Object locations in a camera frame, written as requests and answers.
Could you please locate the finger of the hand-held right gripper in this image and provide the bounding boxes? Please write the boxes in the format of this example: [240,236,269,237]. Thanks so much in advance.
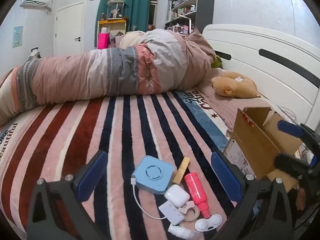
[274,154,313,180]
[278,120,320,153]

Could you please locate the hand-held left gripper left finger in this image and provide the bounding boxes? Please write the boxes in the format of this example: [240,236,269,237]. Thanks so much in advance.
[26,150,110,240]

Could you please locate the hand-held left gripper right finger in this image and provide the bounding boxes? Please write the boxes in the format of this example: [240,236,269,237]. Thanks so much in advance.
[211,151,294,240]

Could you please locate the pink bottle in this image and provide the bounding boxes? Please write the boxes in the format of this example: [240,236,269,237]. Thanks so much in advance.
[184,172,211,218]

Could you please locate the cardboard box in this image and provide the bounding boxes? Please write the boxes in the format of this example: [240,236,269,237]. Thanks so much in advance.
[223,107,307,192]

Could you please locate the gold lipstick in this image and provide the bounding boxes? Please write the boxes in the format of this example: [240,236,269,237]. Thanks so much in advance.
[172,156,190,184]

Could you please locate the white earbuds case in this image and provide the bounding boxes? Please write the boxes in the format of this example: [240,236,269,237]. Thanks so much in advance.
[164,184,190,207]

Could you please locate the blue square speaker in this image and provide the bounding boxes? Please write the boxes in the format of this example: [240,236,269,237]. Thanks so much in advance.
[132,155,175,195]

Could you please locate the white adapter with cable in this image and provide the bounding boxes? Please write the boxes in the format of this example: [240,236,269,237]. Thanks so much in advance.
[130,177,184,225]

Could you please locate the white contact lens case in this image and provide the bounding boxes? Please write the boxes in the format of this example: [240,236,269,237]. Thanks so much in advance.
[195,214,222,232]

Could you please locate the beige tape roll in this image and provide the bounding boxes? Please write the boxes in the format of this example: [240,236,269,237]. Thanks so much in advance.
[179,201,200,222]

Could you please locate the striped fleece blanket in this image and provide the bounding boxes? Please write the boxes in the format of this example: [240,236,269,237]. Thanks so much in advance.
[0,90,240,240]

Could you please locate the white bed headboard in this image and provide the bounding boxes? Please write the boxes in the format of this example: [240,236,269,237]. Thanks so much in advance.
[201,24,320,135]

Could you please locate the small white bottle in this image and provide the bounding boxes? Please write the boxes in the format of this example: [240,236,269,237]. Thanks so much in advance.
[168,224,200,239]

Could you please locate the brown plush toy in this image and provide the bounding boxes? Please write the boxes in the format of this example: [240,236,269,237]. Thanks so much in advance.
[211,70,258,98]

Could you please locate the green plush toy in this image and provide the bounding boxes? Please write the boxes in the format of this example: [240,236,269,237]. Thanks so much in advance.
[211,54,223,68]

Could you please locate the pink grey striped quilt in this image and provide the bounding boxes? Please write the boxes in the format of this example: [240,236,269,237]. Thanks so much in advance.
[0,27,218,128]

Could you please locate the bright pink bag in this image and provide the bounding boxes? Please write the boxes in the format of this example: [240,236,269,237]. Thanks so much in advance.
[97,32,110,50]

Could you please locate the cream pillow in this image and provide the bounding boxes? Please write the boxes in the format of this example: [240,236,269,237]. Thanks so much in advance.
[119,31,146,49]

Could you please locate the white door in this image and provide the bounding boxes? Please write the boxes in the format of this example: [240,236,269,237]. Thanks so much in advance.
[54,2,85,57]

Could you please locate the yellow cabinet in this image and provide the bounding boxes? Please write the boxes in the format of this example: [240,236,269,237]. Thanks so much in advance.
[97,19,127,48]

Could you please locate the cluttered storage shelf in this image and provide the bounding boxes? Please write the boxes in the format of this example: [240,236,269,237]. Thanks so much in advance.
[165,0,215,34]

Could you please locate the glass display case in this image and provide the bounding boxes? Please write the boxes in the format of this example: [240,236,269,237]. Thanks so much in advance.
[107,0,125,20]

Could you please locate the teal curtain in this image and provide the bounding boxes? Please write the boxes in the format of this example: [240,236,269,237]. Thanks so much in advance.
[96,0,152,49]

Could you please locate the window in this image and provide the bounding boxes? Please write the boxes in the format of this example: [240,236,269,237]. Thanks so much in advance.
[149,0,160,25]

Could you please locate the white air conditioner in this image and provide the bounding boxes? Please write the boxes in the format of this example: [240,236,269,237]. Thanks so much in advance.
[19,0,53,13]

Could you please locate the small blue wall poster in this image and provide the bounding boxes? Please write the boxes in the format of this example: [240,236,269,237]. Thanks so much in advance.
[12,26,24,48]

